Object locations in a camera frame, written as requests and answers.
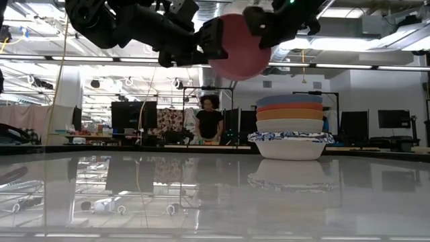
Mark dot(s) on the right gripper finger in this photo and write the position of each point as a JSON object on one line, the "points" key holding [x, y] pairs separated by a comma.
{"points": [[262, 28]]}

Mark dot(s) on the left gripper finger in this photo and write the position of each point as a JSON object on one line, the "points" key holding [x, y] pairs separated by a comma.
{"points": [[213, 38]]}

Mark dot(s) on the pink bowl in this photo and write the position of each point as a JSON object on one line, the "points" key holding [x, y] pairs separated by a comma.
{"points": [[242, 57]]}

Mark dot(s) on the red bowl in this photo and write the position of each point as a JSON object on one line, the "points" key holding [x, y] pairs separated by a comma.
{"points": [[289, 107]]}

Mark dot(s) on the orange bowl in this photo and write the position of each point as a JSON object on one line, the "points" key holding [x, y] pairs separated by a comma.
{"points": [[289, 115]]}

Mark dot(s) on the cream bowl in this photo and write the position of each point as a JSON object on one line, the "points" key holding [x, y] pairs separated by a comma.
{"points": [[289, 126]]}

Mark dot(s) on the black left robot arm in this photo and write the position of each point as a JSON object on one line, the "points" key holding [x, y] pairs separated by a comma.
{"points": [[134, 23]]}

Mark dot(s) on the brown patterned cloth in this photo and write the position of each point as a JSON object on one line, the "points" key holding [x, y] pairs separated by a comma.
{"points": [[169, 119]]}

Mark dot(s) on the person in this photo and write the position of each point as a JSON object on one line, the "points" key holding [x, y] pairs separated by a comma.
{"points": [[209, 122]]}

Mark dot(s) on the black monitor on desk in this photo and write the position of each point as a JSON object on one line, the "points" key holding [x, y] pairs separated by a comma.
{"points": [[131, 114]]}

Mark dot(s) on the tall black monitor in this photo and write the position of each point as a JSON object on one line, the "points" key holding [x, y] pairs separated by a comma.
{"points": [[354, 126]]}

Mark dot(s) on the wide black monitor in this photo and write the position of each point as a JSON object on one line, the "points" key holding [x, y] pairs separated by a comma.
{"points": [[393, 118]]}

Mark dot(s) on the beige cloth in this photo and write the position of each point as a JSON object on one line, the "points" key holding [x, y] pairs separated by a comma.
{"points": [[37, 116]]}

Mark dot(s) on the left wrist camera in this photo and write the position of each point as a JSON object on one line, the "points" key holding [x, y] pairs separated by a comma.
{"points": [[184, 8]]}

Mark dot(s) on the black frame stand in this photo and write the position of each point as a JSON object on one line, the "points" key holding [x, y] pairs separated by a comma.
{"points": [[315, 92], [221, 88]]}

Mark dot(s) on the frame bar with lights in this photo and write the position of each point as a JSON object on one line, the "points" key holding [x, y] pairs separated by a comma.
{"points": [[100, 58]]}

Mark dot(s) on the black table frame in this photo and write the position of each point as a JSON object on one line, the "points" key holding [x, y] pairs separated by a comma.
{"points": [[100, 148]]}

